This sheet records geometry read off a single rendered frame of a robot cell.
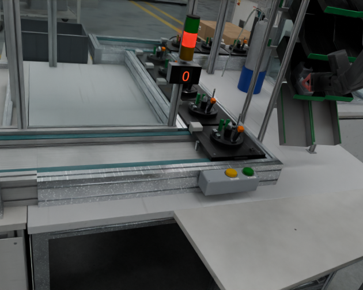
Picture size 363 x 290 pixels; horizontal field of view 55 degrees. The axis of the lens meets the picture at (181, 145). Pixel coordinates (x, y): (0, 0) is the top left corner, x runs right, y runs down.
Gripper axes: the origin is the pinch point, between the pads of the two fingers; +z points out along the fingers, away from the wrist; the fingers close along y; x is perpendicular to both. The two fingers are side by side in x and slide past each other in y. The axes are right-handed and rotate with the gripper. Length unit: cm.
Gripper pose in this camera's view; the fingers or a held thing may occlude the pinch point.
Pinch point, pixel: (308, 83)
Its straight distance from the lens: 143.5
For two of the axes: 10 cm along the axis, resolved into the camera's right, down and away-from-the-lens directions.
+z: -3.3, -1.2, 9.4
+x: 0.4, 9.9, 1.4
